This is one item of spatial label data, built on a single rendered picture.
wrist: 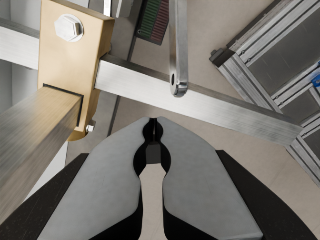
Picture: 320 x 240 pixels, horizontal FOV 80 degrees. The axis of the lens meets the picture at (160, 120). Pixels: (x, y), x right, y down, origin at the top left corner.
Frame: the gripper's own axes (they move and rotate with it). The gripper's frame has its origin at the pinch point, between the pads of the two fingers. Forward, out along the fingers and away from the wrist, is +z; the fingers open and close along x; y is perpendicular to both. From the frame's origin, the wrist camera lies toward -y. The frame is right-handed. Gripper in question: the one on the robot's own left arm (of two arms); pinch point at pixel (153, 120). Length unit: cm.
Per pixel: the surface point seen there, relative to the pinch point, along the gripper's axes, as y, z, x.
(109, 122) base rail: 13.6, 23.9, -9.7
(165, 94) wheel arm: 1.5, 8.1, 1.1
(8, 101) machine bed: 11.3, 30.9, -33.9
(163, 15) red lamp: -5.6, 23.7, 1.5
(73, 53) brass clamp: -2.9, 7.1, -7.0
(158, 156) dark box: 71, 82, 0
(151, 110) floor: 46, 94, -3
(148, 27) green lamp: -3.9, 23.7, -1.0
